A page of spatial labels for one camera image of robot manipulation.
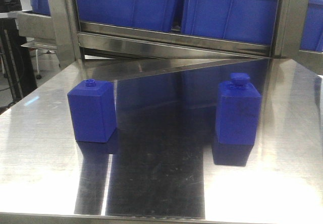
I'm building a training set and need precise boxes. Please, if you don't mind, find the blue bottle with cap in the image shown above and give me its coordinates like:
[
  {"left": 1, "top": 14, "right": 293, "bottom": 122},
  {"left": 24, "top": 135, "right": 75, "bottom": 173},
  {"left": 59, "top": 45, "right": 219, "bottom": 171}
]
[{"left": 216, "top": 73, "right": 262, "bottom": 146}]

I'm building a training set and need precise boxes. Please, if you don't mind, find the blue plastic bin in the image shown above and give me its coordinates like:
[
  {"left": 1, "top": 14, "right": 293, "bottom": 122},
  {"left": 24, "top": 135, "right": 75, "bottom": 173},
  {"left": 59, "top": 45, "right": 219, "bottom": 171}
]
[
  {"left": 181, "top": 0, "right": 278, "bottom": 45},
  {"left": 77, "top": 0, "right": 178, "bottom": 32}
]

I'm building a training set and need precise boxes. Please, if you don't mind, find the stainless steel shelf rack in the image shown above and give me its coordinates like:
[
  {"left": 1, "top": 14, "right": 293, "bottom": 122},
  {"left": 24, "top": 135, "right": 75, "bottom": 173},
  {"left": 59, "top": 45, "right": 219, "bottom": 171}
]
[{"left": 17, "top": 0, "right": 322, "bottom": 74}]

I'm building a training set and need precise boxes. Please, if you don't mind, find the blue plastic bin left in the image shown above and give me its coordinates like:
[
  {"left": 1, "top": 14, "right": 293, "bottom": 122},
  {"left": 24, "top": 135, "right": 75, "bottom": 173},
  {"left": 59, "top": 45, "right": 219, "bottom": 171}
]
[{"left": 77, "top": 0, "right": 178, "bottom": 32}]

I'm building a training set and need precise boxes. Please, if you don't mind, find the blue bin far right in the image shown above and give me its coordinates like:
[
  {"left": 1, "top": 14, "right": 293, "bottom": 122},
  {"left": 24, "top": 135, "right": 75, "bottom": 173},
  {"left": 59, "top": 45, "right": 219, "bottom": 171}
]
[{"left": 300, "top": 0, "right": 322, "bottom": 52}]

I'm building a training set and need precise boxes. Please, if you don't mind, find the blue plastic bin right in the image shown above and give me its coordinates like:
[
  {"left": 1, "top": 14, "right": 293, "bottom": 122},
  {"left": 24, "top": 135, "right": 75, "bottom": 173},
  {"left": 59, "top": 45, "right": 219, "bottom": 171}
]
[{"left": 181, "top": 0, "right": 278, "bottom": 45}]

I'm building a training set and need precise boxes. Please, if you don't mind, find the blue bottle without cap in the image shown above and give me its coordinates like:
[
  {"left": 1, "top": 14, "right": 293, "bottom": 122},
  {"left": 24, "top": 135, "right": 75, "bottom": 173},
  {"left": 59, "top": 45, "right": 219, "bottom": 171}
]
[{"left": 67, "top": 79, "right": 117, "bottom": 143}]

